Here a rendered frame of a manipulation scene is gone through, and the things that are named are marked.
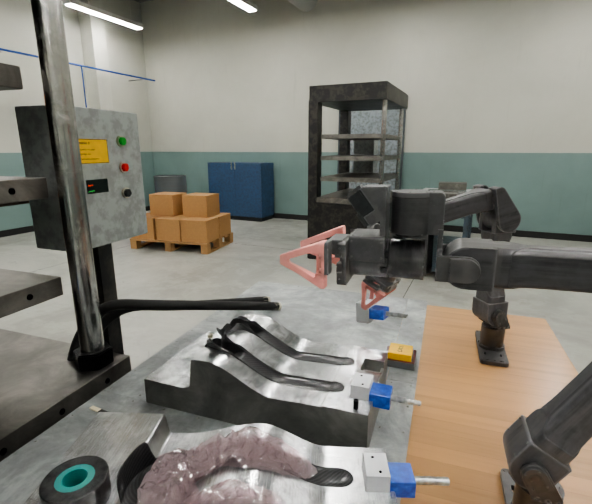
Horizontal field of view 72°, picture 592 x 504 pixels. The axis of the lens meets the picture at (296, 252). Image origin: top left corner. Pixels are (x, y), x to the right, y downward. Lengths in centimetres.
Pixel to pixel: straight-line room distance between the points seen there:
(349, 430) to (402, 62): 701
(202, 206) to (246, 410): 494
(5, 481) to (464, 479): 80
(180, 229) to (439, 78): 466
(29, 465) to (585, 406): 91
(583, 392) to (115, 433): 69
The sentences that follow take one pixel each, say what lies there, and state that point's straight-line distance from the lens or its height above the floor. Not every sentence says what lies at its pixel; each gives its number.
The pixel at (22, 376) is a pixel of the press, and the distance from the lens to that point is 131.
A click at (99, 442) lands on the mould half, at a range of 77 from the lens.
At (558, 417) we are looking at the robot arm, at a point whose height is 100.
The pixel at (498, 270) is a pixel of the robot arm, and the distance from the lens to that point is 59.
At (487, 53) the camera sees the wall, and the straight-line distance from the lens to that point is 741.
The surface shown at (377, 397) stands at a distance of 84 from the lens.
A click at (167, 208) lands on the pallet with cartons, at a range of 596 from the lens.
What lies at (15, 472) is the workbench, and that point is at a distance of 96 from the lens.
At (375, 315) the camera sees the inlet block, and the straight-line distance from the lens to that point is 110.
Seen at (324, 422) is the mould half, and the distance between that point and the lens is 84.
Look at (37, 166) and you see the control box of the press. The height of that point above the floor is 131.
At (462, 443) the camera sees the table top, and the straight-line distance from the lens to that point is 94.
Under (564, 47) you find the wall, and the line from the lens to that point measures 745.
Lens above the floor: 136
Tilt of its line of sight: 14 degrees down
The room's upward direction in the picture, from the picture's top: straight up
